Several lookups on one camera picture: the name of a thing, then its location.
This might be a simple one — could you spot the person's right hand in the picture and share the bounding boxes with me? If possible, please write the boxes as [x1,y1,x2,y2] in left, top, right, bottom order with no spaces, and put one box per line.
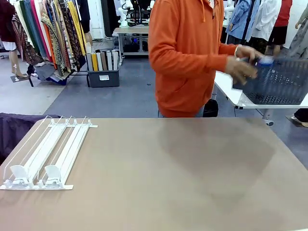
[225,55,258,85]

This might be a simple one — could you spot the person's left hand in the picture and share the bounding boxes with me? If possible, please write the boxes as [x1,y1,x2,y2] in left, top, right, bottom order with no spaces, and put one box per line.
[235,44,265,64]

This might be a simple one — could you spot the grey plastic woven basket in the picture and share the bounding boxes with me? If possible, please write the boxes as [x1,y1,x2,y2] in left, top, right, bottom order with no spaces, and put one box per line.
[232,57,308,105]

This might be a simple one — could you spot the person's left forearm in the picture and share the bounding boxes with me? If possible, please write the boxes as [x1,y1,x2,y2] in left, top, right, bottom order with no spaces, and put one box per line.
[218,43,239,57]

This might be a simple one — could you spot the person's right forearm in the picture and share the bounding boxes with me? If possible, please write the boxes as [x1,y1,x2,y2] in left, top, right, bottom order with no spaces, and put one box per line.
[154,51,231,73]

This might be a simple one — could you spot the white can dispenser rack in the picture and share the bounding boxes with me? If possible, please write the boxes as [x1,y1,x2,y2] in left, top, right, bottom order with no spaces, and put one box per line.
[0,115,99,191]

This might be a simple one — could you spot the white dispenser pusher paddle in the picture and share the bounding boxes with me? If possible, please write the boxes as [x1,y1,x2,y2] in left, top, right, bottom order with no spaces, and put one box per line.
[9,165,26,185]
[44,165,61,185]

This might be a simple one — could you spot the dark patterned skirt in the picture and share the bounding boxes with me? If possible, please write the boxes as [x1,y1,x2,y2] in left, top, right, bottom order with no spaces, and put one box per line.
[247,36,269,52]

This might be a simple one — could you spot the white table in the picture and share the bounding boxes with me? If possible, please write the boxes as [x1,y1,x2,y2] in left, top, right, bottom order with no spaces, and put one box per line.
[213,71,308,109]

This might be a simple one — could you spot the black clothes rack pole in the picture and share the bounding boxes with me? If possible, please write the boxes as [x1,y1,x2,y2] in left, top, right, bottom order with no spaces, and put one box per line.
[241,0,256,46]

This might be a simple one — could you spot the blue hanging shirt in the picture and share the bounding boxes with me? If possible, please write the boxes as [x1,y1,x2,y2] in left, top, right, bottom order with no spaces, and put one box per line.
[226,0,257,39]

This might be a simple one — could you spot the white hanging shirt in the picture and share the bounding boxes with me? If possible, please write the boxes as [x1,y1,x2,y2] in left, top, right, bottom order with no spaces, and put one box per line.
[251,0,282,42]

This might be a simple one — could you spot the mannequin in grey dress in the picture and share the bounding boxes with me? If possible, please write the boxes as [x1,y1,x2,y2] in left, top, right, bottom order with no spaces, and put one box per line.
[286,9,308,60]

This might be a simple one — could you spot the person in red shirt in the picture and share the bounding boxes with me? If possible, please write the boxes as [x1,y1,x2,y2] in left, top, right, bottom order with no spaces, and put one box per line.
[264,0,294,56]

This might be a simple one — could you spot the person in orange hoodie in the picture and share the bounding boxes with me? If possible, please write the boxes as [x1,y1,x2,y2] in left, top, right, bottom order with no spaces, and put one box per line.
[148,0,238,118]

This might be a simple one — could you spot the bystander leg with shoe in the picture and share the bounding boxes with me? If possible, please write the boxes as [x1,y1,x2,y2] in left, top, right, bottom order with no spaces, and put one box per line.
[291,108,308,128]

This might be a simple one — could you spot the grey background workbench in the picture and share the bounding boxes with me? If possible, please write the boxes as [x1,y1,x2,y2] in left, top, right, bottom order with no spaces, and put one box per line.
[112,26,150,58]

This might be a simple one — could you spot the light grey board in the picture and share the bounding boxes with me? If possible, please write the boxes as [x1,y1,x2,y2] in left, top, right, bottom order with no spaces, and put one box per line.
[106,50,113,71]

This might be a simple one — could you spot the brown board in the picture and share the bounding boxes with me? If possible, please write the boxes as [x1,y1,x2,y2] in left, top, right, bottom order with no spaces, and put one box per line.
[100,51,108,71]

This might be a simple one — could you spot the grey storage bin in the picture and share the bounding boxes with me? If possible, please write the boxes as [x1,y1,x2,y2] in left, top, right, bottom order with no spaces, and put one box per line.
[86,69,120,88]

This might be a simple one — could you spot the yellow board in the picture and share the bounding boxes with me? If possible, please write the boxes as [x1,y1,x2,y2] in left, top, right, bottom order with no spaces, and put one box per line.
[91,52,99,72]

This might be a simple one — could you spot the black hanging garment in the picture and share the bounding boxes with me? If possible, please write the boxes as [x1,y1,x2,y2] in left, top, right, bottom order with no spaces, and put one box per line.
[76,0,91,34]

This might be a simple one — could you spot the yellow hanging fabric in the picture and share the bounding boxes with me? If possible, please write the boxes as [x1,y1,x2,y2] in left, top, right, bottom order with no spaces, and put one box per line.
[66,0,87,56]

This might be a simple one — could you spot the multicolour patterned hanging fabric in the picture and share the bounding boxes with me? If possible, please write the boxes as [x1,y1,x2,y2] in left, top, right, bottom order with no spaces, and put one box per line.
[40,0,73,73]

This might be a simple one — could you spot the fabric pile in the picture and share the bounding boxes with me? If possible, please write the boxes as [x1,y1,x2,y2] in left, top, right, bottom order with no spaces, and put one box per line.
[35,63,72,87]

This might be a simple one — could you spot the orange hanging fabric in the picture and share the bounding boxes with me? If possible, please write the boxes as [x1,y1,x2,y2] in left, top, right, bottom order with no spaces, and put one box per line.
[43,30,58,70]

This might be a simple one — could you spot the teal hanging fabric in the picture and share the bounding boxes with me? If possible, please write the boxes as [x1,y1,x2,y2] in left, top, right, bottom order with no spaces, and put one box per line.
[24,0,48,60]

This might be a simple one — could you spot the brown patterned shawl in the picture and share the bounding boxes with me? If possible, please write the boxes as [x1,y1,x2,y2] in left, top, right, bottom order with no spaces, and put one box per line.
[11,14,45,66]

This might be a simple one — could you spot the mannequin legs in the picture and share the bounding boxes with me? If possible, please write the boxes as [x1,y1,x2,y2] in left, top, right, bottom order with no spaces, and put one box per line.
[9,49,29,79]

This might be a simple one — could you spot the dark purple cloth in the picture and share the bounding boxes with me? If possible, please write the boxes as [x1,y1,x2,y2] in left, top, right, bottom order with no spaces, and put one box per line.
[0,112,61,164]

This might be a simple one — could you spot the maroon garment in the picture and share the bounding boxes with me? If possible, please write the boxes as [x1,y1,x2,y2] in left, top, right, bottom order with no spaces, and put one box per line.
[0,0,17,43]

